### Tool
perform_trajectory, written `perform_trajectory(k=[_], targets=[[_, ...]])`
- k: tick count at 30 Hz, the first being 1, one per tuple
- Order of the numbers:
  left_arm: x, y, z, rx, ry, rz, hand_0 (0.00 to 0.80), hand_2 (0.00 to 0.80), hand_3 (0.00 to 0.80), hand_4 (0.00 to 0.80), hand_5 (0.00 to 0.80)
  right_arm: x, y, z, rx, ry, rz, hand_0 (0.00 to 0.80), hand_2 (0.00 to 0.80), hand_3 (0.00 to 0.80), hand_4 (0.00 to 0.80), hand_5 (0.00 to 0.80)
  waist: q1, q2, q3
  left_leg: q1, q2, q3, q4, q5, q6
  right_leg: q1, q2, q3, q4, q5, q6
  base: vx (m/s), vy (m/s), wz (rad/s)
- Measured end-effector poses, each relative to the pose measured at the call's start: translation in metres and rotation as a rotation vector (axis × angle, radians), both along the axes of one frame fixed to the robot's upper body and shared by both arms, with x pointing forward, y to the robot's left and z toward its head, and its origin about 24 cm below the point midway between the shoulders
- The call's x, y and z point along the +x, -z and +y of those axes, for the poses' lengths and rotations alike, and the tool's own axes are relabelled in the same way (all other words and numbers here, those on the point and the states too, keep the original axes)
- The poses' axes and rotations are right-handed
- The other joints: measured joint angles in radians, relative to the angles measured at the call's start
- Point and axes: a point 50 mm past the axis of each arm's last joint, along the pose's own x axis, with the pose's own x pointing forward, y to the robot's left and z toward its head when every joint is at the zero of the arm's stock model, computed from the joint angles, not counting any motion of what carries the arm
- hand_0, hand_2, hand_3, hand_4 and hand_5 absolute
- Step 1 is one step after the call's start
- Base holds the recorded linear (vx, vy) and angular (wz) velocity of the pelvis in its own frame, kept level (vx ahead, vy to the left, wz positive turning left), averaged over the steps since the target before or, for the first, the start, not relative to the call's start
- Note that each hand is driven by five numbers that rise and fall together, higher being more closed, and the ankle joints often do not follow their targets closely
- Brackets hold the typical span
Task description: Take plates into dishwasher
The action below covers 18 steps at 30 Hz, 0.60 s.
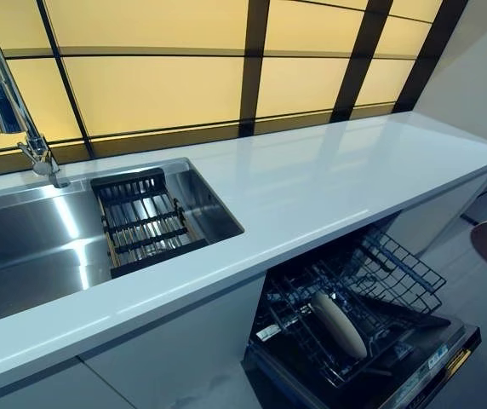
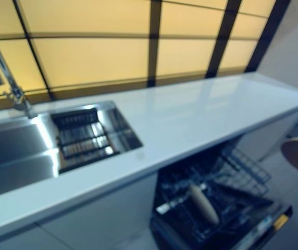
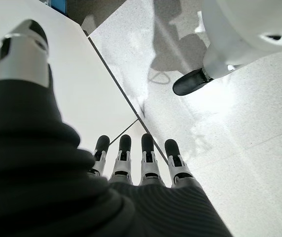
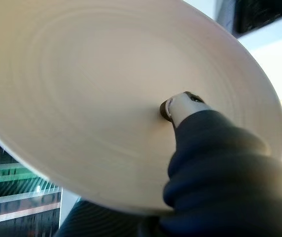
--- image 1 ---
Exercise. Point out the cream round plate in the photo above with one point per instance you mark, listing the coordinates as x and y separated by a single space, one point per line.
341 328

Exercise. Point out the black sink drain rack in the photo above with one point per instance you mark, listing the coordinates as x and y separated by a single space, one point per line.
158 257

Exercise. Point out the stainless steel sink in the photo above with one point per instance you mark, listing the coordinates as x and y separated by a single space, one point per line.
35 238

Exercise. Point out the white cabinet side panel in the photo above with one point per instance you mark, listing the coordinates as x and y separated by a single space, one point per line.
439 213

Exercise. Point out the white glossy cabinet door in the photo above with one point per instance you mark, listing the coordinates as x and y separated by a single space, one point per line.
22 387
171 341

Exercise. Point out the blue white door sticker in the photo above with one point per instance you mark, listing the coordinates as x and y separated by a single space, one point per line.
438 357

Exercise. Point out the chrome kitchen faucet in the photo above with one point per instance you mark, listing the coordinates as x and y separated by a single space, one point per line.
5 98

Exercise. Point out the dishwasher door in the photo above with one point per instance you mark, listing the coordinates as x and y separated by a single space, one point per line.
397 383

